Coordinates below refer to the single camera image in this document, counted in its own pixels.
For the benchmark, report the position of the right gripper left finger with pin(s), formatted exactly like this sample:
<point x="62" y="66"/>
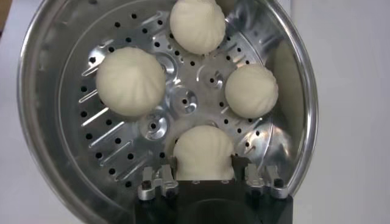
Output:
<point x="166" y="182"/>

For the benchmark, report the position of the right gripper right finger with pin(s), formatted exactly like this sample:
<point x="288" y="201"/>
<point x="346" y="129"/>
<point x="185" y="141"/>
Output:
<point x="259" y="179"/>

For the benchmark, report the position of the white steamed baozi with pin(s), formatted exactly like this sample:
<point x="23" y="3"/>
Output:
<point x="251" y="91"/>
<point x="202" y="152"/>
<point x="131" y="82"/>
<point x="198" y="27"/>

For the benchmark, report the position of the stainless steel steamer basket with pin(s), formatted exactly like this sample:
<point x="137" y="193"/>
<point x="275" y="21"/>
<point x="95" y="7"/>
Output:
<point x="61" y="121"/>

